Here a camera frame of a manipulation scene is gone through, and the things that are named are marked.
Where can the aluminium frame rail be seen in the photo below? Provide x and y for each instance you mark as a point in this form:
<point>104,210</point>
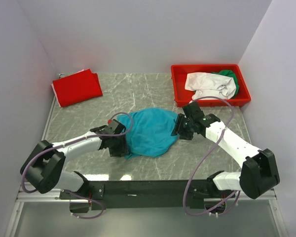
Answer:
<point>20,201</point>

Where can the crumpled white t-shirt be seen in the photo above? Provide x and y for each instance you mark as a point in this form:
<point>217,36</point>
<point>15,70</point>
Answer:
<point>206,86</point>

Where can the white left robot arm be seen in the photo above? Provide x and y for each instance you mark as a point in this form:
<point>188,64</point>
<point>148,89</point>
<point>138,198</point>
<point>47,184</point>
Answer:
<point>43,170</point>

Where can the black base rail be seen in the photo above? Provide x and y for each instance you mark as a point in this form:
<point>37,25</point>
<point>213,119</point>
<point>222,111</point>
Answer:
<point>146,194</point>

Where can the folded red t-shirt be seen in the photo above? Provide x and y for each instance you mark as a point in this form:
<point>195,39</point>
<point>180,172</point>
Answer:
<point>78,87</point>

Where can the green t-shirt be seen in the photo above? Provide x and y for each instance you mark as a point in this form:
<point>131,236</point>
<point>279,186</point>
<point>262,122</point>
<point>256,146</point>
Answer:
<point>230,82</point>

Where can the teal t-shirt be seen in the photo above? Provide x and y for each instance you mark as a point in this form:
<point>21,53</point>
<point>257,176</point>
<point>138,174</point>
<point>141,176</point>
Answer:
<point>150,132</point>

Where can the red plastic bin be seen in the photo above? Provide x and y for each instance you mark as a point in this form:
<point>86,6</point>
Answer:
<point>183,97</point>

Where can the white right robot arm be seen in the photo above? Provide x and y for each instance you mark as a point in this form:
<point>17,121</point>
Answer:
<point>259,172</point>

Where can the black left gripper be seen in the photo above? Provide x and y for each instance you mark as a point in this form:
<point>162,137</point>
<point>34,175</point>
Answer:
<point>122,149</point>

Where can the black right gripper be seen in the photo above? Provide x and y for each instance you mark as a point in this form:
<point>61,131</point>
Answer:
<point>177,128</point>

